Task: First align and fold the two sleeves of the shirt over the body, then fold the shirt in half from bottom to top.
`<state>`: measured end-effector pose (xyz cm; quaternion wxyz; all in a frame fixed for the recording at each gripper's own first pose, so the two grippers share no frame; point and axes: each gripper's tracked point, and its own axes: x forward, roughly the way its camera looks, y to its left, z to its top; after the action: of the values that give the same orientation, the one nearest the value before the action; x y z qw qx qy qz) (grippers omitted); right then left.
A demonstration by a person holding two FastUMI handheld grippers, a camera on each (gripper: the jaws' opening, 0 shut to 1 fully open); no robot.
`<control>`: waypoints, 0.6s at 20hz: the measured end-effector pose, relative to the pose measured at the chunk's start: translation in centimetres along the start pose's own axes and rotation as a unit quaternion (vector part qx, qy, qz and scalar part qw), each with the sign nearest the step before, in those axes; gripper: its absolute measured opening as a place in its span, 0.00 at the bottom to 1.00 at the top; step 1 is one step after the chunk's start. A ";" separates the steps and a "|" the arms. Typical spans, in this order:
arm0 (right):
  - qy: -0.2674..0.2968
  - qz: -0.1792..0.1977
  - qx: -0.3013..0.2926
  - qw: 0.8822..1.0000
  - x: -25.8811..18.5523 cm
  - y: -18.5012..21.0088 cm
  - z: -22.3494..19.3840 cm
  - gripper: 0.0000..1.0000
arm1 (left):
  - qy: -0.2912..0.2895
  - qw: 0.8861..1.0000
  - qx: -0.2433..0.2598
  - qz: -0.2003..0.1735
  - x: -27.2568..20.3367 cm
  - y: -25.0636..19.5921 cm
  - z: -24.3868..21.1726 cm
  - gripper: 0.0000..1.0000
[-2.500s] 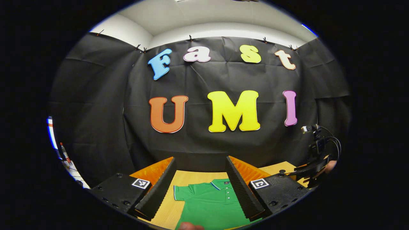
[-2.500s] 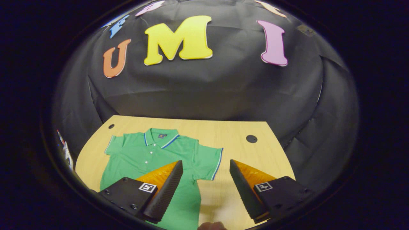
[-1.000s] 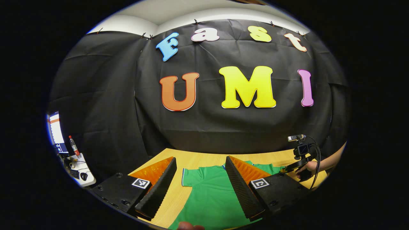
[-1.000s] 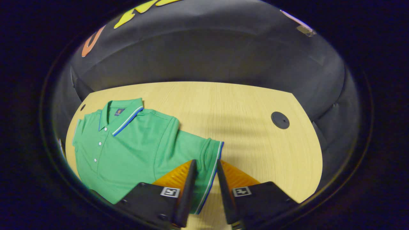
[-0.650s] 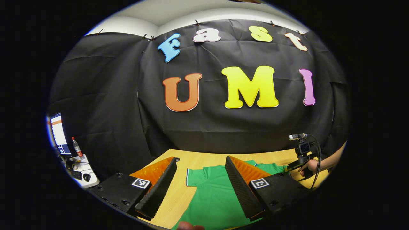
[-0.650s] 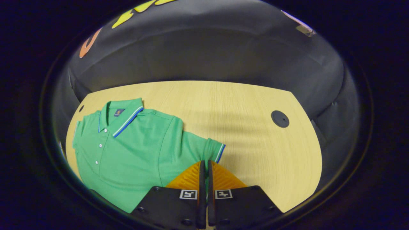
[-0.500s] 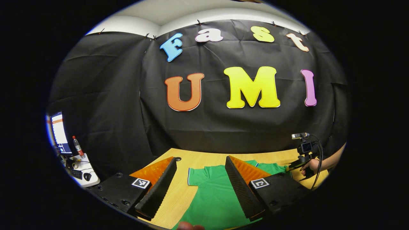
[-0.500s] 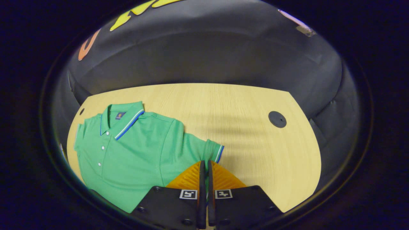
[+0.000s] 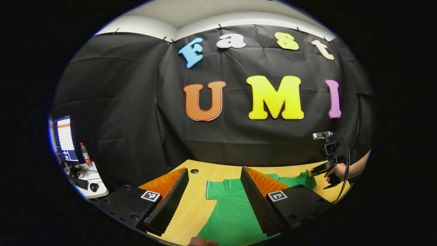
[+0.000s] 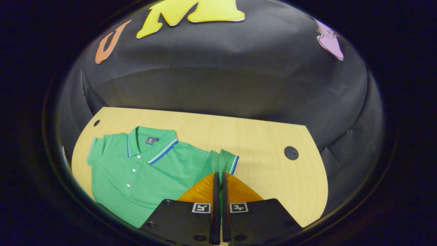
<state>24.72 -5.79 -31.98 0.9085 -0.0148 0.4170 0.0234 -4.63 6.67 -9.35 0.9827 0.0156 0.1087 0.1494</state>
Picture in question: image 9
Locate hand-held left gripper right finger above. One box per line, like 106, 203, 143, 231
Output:
240, 166, 334, 237

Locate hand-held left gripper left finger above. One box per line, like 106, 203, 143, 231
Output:
91, 167, 190, 237

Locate green T-shirt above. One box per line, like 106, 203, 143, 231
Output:
196, 170, 317, 246

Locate white side desk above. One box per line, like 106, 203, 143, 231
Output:
65, 161, 109, 199

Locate black backdrop cloth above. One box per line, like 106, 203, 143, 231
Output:
51, 24, 374, 192

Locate black keyboard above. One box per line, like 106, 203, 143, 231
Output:
73, 177, 89, 191

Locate red-capped drink bottle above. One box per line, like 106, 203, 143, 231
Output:
80, 142, 93, 168

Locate computer monitor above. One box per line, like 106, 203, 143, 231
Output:
52, 115, 79, 164

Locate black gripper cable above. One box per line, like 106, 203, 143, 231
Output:
333, 133, 352, 203

